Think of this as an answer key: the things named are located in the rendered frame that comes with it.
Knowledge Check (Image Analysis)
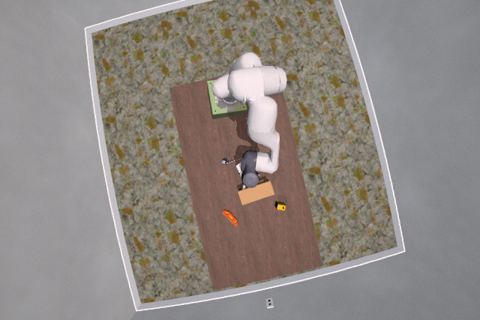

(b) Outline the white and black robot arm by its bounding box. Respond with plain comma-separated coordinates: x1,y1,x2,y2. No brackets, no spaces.
211,52,287,188

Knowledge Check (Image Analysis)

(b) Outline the yellow tape measure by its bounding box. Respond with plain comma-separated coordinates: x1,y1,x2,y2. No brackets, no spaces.
275,202,286,211

